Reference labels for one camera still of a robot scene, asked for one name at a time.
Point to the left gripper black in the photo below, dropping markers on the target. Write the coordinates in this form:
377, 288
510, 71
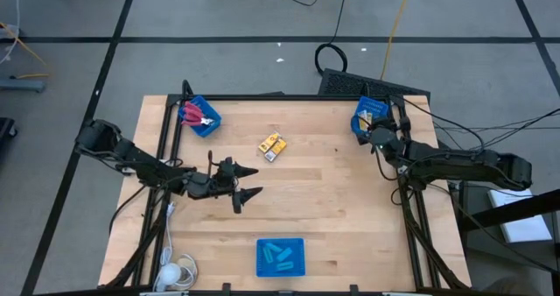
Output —
224, 184

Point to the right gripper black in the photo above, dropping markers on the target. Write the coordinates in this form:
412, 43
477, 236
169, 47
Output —
389, 125

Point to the blue eraser stick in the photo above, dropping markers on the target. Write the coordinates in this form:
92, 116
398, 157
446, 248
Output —
274, 246
267, 255
284, 266
284, 254

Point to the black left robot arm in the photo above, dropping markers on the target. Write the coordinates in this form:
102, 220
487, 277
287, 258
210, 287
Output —
144, 167

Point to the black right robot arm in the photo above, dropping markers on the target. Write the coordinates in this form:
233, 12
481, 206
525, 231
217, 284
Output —
450, 164

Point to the blue slotted plastic basket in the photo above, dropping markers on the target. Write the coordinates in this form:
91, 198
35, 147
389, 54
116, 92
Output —
205, 130
375, 104
280, 275

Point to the black mesh panel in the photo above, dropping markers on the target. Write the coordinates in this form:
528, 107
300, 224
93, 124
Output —
350, 83

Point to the black table clamp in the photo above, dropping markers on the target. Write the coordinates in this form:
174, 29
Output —
226, 288
353, 289

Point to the white round lamp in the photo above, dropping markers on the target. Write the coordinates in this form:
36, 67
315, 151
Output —
169, 274

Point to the white aluminium profile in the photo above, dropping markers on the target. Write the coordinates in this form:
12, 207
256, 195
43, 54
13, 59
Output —
407, 293
164, 293

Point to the black metal beam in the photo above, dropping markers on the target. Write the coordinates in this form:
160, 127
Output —
512, 208

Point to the white booklet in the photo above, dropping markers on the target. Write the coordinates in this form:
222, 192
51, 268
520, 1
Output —
518, 217

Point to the grey table foot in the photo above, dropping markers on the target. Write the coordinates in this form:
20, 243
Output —
22, 85

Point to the black floor object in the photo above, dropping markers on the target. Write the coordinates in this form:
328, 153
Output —
6, 129

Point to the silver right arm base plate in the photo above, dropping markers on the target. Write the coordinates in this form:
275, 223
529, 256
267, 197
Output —
401, 170

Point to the black aluminium table frame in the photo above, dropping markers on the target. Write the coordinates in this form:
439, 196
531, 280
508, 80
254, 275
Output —
284, 97

